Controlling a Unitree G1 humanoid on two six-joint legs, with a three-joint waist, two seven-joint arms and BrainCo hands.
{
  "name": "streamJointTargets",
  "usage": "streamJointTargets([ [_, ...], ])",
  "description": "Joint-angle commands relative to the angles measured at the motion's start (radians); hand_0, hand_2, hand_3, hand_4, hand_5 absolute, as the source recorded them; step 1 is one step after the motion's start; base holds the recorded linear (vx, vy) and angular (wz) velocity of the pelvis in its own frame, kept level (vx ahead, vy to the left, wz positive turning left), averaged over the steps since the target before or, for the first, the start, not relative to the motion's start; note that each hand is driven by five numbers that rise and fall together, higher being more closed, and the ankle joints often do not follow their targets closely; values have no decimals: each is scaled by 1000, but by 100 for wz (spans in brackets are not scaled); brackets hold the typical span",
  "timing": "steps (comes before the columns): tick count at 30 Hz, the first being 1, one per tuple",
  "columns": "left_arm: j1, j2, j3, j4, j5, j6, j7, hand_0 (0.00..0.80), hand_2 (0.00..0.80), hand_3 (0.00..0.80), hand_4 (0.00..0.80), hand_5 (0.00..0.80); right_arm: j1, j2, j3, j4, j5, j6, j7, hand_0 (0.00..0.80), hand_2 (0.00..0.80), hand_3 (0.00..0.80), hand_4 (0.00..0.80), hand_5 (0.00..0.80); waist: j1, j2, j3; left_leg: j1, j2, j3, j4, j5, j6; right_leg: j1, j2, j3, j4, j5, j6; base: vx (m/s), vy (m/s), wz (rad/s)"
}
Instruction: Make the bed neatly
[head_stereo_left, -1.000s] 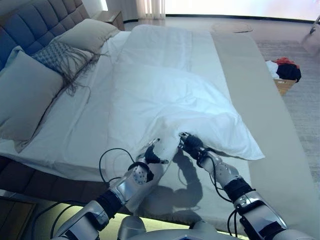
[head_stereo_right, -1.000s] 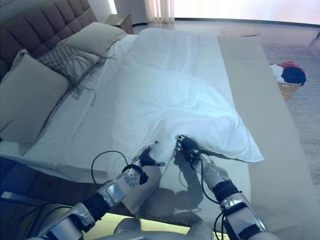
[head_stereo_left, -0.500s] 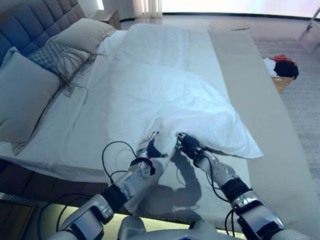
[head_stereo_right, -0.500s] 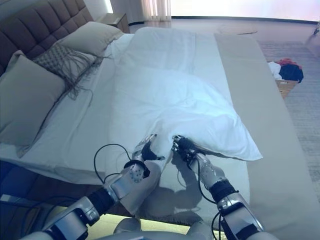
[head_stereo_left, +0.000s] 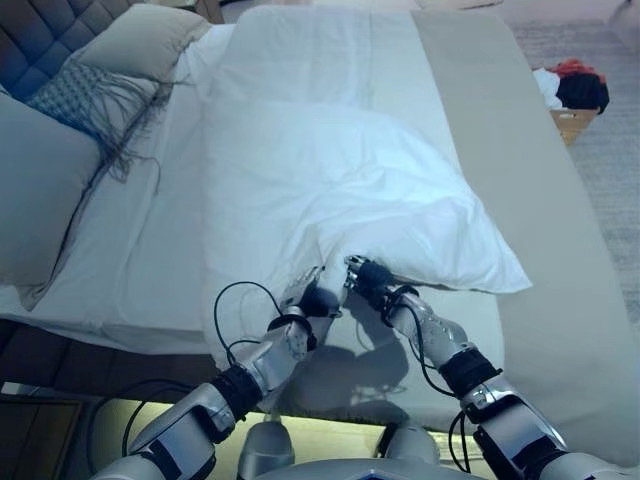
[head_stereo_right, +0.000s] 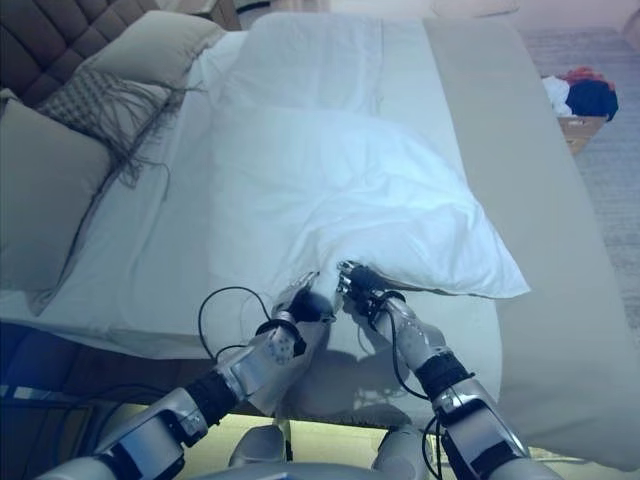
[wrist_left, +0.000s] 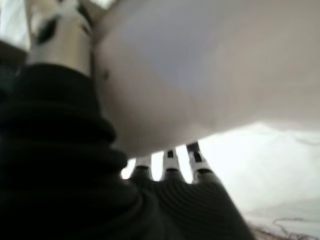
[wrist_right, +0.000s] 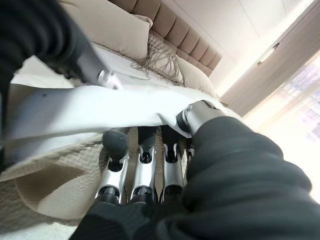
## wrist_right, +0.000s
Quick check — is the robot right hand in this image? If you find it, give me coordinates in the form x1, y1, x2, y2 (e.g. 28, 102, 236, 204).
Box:
72, 99, 320, 240

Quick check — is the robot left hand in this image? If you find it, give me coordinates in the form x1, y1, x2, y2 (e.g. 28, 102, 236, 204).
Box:
0, 0, 123, 171

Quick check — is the white duvet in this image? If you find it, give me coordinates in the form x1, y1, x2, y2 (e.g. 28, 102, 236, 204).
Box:
4, 56, 193, 156

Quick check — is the white bed sheet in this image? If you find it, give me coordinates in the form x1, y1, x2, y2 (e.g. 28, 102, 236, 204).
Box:
92, 42, 243, 118

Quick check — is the beige textured bed runner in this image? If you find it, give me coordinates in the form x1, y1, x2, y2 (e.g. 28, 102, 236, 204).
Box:
0, 129, 196, 240

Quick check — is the large beige pillow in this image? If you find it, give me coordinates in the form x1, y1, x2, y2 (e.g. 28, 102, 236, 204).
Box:
174, 58, 216, 95
59, 0, 151, 61

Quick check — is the beige curtain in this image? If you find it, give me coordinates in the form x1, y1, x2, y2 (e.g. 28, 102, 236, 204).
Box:
221, 12, 320, 118

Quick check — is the woven fringed cushion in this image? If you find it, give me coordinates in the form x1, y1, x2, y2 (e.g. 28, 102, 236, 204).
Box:
131, 32, 187, 87

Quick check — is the tufted brown headboard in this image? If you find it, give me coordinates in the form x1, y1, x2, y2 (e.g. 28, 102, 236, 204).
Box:
109, 0, 223, 73

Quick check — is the metal wall fixture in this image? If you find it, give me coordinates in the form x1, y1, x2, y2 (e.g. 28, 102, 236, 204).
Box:
257, 42, 281, 66

